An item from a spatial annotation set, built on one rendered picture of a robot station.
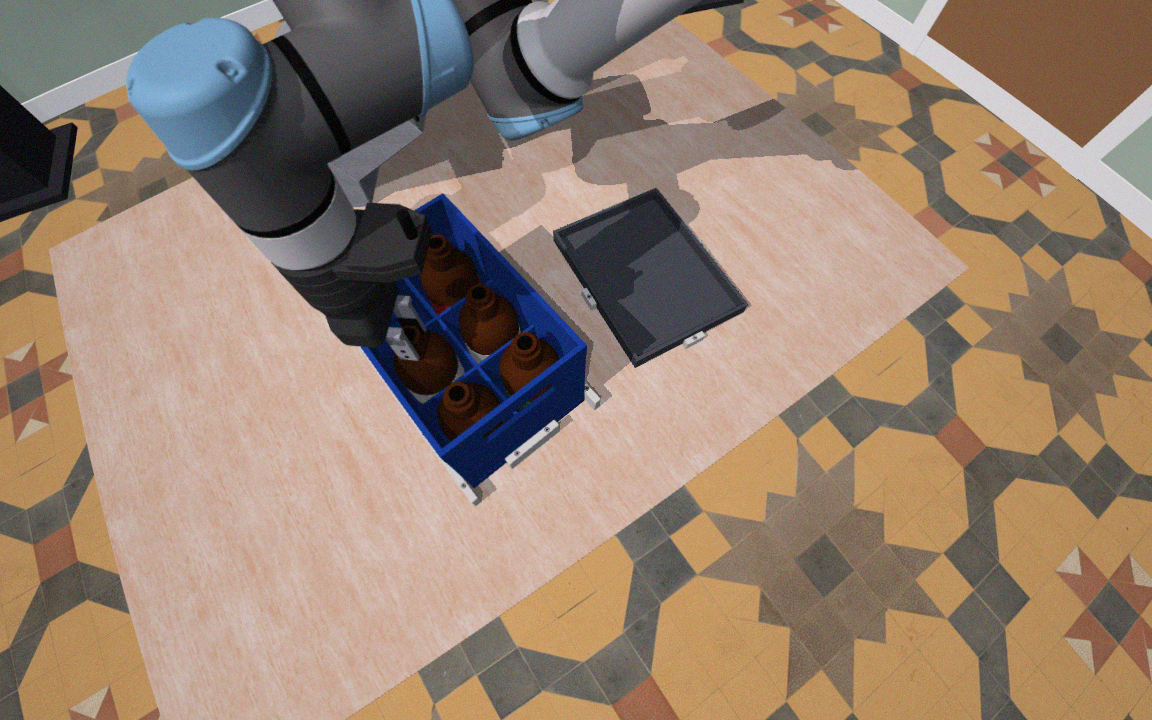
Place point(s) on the brown glass bottle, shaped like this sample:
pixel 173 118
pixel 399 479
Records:
pixel 438 365
pixel 487 321
pixel 466 406
pixel 529 357
pixel 447 275

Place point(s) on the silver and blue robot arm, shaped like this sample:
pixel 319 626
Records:
pixel 255 124

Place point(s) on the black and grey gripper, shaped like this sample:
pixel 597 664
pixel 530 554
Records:
pixel 382 253

